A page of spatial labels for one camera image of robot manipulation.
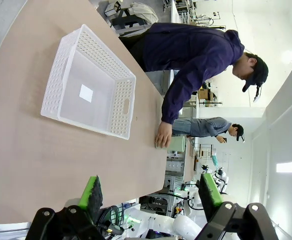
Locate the person in purple jacket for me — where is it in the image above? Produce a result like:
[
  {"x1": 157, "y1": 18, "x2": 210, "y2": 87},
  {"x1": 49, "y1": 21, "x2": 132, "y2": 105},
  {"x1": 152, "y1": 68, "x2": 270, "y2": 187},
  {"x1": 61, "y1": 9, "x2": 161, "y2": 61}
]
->
[{"x1": 118, "y1": 21, "x2": 269, "y2": 126}]

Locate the light green cup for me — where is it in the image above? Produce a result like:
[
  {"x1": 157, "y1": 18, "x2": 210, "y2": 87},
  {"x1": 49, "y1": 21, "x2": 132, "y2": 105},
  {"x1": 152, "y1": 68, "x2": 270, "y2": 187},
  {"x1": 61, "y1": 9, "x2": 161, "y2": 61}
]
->
[{"x1": 155, "y1": 135, "x2": 187, "y2": 153}]

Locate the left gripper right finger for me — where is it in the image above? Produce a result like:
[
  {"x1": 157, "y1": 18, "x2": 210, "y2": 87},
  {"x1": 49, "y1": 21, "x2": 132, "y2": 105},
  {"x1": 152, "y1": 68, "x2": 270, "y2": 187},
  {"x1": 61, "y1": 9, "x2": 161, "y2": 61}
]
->
[{"x1": 198, "y1": 173, "x2": 279, "y2": 240}]

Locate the person in grey-blue top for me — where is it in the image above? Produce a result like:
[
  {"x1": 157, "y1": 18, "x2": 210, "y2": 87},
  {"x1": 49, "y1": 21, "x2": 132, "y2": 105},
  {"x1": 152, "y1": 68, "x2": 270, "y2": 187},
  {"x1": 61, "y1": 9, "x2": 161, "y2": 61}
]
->
[{"x1": 172, "y1": 116, "x2": 245, "y2": 145}]

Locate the white perforated plastic basket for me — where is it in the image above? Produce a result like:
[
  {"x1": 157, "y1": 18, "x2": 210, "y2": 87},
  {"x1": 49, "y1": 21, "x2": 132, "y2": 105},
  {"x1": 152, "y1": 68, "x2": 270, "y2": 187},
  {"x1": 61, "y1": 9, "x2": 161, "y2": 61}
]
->
[{"x1": 40, "y1": 24, "x2": 137, "y2": 140}]

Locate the person's right hand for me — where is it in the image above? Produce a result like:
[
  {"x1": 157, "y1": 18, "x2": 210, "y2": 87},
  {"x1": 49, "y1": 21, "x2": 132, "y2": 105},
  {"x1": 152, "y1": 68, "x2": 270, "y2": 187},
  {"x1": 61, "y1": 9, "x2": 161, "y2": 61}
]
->
[{"x1": 154, "y1": 121, "x2": 173, "y2": 148}]

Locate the brown background table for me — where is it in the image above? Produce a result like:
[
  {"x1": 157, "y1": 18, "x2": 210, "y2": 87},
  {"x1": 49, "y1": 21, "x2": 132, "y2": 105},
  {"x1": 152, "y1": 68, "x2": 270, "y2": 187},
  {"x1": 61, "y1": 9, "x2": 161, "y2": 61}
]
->
[{"x1": 184, "y1": 139, "x2": 195, "y2": 181}]

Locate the white fabric bag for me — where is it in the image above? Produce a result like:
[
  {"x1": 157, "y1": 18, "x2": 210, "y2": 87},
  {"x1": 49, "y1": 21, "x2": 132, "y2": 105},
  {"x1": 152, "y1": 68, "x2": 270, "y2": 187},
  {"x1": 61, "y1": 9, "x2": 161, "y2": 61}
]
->
[{"x1": 129, "y1": 1, "x2": 159, "y2": 25}]

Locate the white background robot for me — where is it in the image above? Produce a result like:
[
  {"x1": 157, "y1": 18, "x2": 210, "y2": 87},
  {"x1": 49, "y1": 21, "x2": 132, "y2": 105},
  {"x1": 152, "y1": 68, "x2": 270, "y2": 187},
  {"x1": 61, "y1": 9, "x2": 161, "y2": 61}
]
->
[{"x1": 200, "y1": 163, "x2": 229, "y2": 195}]

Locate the black coiled cable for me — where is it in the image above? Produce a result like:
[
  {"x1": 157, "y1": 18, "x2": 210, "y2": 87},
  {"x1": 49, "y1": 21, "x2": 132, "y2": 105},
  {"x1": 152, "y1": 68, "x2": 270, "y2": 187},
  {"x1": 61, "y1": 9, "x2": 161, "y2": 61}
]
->
[{"x1": 97, "y1": 204, "x2": 124, "y2": 236}]

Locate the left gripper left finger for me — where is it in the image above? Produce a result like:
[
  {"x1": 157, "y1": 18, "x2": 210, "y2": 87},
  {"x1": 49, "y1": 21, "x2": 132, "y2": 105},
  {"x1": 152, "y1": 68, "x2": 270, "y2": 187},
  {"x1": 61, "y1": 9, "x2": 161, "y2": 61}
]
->
[{"x1": 29, "y1": 175, "x2": 104, "y2": 240}]

